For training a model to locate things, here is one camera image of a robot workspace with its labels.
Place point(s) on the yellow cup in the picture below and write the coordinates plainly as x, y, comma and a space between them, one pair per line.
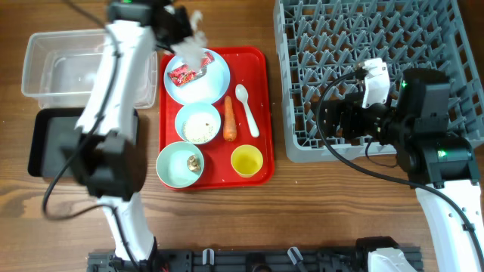
247, 160

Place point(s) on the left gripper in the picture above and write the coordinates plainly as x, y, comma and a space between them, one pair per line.
187, 29

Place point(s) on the red snack wrapper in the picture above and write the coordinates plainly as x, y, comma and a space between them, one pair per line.
183, 75

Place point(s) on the black tray bin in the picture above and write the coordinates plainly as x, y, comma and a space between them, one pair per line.
49, 143

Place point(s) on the brown food scrap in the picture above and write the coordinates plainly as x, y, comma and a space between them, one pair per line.
193, 164

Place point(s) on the red serving tray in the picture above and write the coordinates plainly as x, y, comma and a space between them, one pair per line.
248, 67

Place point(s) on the white napkin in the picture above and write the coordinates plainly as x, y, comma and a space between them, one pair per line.
191, 48

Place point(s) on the white rice pile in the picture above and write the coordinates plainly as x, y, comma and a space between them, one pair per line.
200, 128

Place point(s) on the light blue bowl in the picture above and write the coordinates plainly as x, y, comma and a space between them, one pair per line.
190, 109

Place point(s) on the orange carrot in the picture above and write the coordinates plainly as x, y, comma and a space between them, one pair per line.
229, 127

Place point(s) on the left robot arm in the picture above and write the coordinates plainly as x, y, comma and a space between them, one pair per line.
131, 42

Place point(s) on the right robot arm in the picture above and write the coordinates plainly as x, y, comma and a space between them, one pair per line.
441, 166

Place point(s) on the grey dishwasher rack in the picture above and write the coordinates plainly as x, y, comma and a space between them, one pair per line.
318, 41

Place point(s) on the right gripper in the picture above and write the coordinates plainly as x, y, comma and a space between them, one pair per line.
332, 121

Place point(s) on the light blue plate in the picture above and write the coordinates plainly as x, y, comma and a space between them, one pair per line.
208, 86

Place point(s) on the clear plastic bin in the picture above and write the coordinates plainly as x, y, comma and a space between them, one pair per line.
60, 68

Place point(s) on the white plastic spoon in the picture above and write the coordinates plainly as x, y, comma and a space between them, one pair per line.
242, 95

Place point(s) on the green bowl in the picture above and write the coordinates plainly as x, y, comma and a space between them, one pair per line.
172, 167

